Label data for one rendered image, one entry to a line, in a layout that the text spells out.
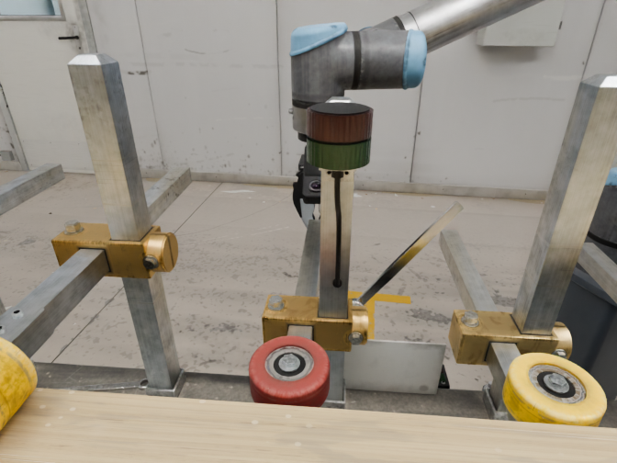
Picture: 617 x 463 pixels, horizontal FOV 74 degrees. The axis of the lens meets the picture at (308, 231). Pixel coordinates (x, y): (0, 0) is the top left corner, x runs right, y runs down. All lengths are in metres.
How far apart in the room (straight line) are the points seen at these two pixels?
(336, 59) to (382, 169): 2.54
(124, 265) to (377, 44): 0.49
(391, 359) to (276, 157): 2.74
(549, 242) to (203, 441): 0.40
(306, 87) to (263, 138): 2.56
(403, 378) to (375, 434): 0.29
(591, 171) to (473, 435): 0.28
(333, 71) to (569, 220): 0.40
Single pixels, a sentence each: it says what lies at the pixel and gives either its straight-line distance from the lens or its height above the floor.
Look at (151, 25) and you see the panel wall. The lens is 3.41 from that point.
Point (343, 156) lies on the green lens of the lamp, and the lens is 0.36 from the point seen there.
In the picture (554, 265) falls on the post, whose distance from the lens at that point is 0.53.
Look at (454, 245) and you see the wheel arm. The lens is 0.76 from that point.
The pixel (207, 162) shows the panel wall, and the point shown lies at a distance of 3.45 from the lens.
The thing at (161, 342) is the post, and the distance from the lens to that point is 0.61.
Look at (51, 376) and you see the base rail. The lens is 0.80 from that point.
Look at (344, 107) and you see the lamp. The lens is 0.38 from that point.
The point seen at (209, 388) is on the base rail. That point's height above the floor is 0.70.
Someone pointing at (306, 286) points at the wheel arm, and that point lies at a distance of 0.60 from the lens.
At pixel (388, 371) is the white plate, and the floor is 0.74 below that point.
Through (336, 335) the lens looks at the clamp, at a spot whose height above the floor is 0.85.
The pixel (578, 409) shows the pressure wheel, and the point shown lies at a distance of 0.45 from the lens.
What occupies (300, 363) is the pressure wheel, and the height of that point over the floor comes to 0.90.
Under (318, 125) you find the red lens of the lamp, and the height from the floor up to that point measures 1.12.
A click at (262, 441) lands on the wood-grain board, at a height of 0.90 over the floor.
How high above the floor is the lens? 1.21
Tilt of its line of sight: 28 degrees down
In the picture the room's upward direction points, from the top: straight up
